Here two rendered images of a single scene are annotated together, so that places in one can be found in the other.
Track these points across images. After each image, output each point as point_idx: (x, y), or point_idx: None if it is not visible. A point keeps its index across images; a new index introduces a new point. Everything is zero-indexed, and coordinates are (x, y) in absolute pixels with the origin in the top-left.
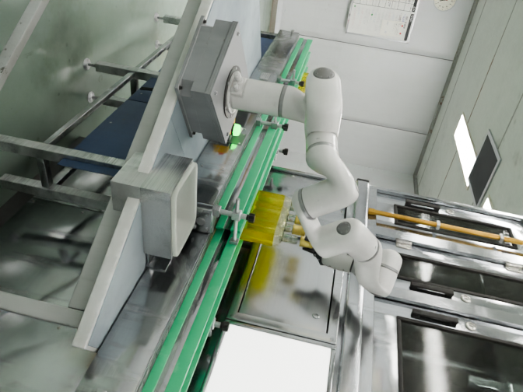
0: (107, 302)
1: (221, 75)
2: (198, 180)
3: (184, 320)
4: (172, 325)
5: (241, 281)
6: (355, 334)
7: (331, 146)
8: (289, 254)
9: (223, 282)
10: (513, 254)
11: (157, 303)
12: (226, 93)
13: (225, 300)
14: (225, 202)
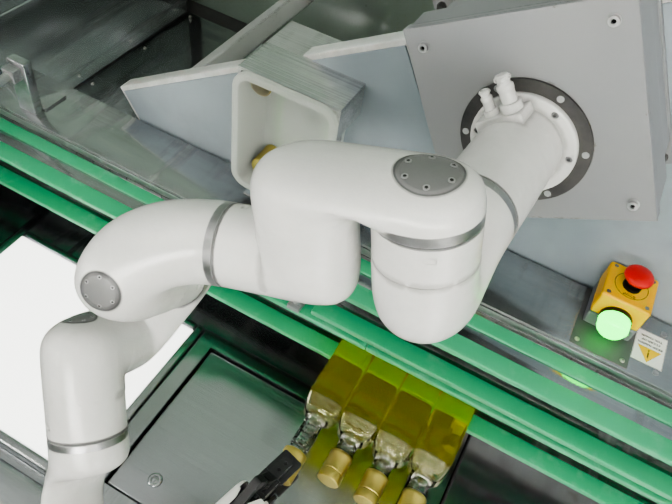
0: (165, 95)
1: (471, 38)
2: None
3: (147, 203)
4: (145, 190)
5: (278, 373)
6: None
7: (206, 225)
8: (333, 493)
9: (240, 303)
10: None
11: (182, 175)
12: (477, 102)
13: (259, 355)
14: None
